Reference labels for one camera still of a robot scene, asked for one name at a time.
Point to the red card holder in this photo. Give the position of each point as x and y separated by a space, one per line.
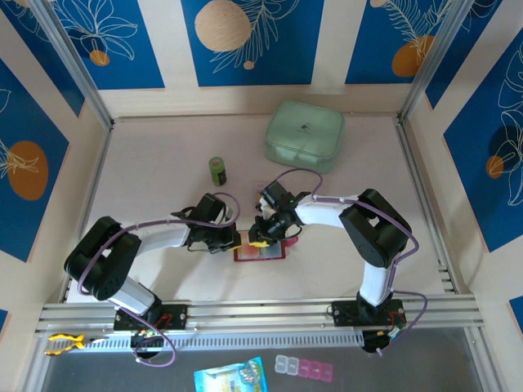
269 255

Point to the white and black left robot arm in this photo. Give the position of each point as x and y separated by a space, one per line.
163 237

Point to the green cylindrical can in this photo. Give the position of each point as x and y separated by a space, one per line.
217 171

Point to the mint green zip case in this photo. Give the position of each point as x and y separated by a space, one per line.
304 134

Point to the small circuit board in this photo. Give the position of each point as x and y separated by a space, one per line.
146 335
395 331

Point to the blue printed packet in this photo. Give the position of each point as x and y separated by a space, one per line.
229 377

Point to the white and pink pill organiser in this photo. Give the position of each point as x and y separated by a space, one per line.
304 367

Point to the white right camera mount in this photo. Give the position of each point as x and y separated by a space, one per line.
269 210

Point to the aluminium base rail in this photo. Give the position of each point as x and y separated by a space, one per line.
265 312

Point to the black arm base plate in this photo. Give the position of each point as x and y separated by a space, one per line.
343 312
180 316

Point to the aluminium side rail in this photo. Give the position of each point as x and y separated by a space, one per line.
425 196
96 171

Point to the aluminium frame post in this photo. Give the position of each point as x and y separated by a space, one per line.
74 61
432 61

